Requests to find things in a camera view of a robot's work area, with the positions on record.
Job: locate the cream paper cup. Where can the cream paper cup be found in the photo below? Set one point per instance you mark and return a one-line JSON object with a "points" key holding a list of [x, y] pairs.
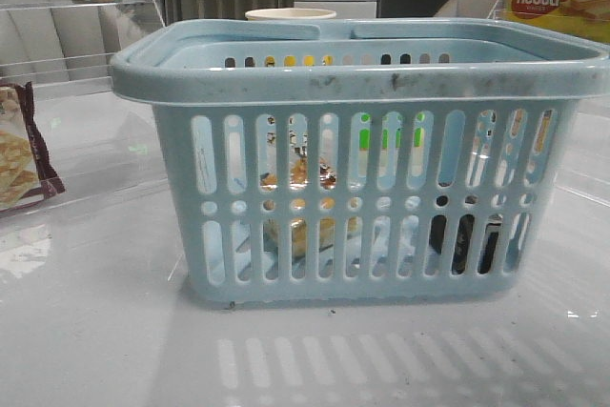
{"points": [[279, 14]]}

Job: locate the black tissue pack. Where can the black tissue pack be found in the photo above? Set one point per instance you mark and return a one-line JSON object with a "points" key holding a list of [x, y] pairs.
{"points": [[465, 230]]}

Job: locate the clear acrylic display shelf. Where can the clear acrylic display shelf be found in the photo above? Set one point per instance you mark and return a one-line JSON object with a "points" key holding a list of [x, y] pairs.
{"points": [[65, 48]]}

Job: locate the maroon cracker snack packet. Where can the maroon cracker snack packet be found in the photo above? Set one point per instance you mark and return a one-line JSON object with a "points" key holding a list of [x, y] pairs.
{"points": [[27, 176]]}

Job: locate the packaged bread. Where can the packaged bread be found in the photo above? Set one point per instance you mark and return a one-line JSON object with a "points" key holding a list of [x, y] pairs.
{"points": [[299, 179]]}

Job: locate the light blue plastic basket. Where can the light blue plastic basket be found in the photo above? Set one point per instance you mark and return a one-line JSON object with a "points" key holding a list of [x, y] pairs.
{"points": [[417, 117]]}

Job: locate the clear acrylic right stand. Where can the clear acrylic right stand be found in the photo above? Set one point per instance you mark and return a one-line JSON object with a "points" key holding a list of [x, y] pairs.
{"points": [[498, 10]]}

